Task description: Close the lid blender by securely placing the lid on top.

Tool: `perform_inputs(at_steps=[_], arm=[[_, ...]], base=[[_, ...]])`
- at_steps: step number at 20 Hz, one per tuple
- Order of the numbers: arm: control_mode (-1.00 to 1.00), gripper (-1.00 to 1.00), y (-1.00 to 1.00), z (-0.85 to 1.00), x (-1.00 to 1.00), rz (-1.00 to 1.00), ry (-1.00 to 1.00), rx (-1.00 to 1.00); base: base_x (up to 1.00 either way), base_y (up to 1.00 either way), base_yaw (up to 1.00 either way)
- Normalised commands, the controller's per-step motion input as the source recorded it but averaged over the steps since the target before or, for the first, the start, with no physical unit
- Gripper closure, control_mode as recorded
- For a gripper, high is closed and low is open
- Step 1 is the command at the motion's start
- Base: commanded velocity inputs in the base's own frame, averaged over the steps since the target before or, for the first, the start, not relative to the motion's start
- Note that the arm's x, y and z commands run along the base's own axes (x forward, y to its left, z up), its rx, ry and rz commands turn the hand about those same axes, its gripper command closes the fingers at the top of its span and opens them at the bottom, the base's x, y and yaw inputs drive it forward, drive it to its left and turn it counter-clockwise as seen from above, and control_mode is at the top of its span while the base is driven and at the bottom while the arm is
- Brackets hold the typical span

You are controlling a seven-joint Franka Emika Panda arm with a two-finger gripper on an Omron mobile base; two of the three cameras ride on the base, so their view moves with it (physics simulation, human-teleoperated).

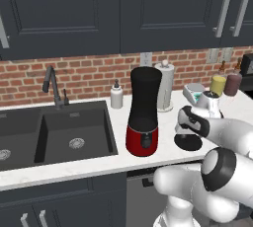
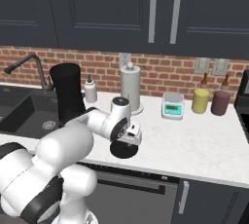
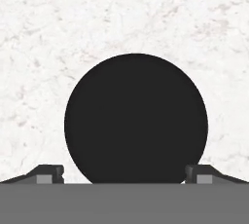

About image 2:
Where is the dark dishwasher handle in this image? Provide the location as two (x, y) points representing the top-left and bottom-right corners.
(95, 178), (167, 196)

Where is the white and teal kitchen scale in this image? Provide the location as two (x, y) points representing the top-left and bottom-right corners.
(160, 92), (186, 121)

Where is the paper towel roll on holder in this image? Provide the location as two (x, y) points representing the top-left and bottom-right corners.
(119, 61), (145, 116)

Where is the dark lower cupboard door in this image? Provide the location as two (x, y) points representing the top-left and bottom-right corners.
(170, 176), (249, 224)

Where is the grey dishwasher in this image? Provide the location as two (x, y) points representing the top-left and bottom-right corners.
(77, 162), (180, 224)

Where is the dark cupboard door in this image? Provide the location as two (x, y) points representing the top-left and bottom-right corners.
(160, 0), (249, 61)
(0, 0), (60, 50)
(45, 0), (165, 56)
(170, 176), (249, 224)

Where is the maroon jar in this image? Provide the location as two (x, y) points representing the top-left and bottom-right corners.
(210, 90), (232, 117)

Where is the grey upper cupboard handle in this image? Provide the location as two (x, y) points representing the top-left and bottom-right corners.
(148, 0), (160, 44)
(169, 0), (184, 45)

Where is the black blender jar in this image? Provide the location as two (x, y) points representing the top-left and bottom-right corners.
(49, 62), (88, 126)

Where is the brown-capped bottle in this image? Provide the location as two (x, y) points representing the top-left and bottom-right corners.
(199, 71), (210, 91)
(220, 73), (231, 93)

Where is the black kitchen sink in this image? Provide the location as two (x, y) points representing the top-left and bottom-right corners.
(0, 85), (86, 140)

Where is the yellow jar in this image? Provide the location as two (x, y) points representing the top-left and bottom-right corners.
(191, 88), (211, 115)

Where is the grey lower cupboard handle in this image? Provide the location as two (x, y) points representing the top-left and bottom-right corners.
(177, 180), (190, 215)

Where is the black sink tap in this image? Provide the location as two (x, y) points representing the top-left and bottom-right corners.
(3, 54), (54, 93)

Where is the black round blender lid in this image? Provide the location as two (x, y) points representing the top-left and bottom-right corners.
(109, 141), (140, 160)

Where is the grey wall socket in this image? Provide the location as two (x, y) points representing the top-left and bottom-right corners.
(118, 52), (132, 69)
(211, 57), (231, 77)
(194, 56), (211, 75)

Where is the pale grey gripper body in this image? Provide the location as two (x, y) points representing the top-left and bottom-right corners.
(115, 130), (143, 147)

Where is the white soap dispenser bottle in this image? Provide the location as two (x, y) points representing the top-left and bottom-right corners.
(84, 74), (98, 104)

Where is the grey cupboard handle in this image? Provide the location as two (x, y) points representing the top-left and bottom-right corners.
(177, 180), (190, 215)
(148, 0), (160, 44)
(169, 0), (184, 45)

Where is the dark upper cupboard door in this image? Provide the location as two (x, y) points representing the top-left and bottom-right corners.
(45, 0), (165, 56)
(160, 0), (249, 61)
(0, 0), (60, 50)

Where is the black stove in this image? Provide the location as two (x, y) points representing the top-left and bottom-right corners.
(233, 69), (249, 145)

